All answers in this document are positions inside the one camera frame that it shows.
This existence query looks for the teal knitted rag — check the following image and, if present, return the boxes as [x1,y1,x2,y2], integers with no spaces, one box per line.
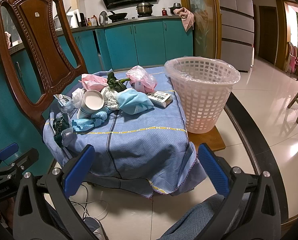
[71,108,111,132]

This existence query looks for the blue checkered cloth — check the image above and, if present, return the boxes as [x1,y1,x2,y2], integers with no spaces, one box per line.
[43,65,207,198]

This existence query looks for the green leafy vegetable scrap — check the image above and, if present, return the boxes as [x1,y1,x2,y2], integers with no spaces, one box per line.
[107,72,130,93]

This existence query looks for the red bottle on counter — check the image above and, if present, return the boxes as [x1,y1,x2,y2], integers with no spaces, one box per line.
[161,8,167,16]

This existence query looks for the silver foil wrapper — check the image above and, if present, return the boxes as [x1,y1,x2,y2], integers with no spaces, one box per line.
[53,94,75,114]

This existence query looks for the teal kitchen cabinets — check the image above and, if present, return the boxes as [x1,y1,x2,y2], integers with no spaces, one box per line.
[0,16,193,175]

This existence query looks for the white paper cup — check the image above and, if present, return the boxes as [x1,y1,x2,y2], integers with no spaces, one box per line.
[77,90,104,119]

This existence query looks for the steel cooking pot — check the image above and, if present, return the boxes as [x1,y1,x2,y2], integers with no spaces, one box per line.
[136,2,153,17]

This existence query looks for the pink paper wrapper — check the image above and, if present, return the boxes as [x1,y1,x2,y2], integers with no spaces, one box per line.
[79,74,108,92]

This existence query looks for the white plastic waste basket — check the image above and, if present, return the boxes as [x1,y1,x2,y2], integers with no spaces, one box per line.
[164,56,240,134]

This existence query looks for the wooden board under basket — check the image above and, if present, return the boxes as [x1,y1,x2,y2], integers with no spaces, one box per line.
[188,126,225,152]

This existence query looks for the white tissue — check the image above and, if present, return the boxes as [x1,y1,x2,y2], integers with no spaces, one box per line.
[101,87,119,111]

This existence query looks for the silver refrigerator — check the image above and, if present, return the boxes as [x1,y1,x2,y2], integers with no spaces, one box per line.
[220,0,254,72]

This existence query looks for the pink hanging towel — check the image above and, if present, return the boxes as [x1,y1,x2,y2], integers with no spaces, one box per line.
[173,7,195,32]

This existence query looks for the carved wooden chair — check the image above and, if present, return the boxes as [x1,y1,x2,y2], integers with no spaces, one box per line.
[0,0,88,132]

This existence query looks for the white medicine box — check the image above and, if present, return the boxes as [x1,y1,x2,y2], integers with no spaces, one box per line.
[147,91,173,108]

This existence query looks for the pink plastic bag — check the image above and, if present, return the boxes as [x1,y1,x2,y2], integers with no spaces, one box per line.
[126,66,157,93]

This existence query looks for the black wok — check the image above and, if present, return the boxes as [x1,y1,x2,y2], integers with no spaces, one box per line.
[108,11,127,22]

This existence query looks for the light blue face mask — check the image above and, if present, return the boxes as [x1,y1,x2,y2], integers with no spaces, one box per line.
[116,88,154,115]

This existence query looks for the white cable on floor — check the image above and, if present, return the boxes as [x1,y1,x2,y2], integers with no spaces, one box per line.
[71,183,109,221]

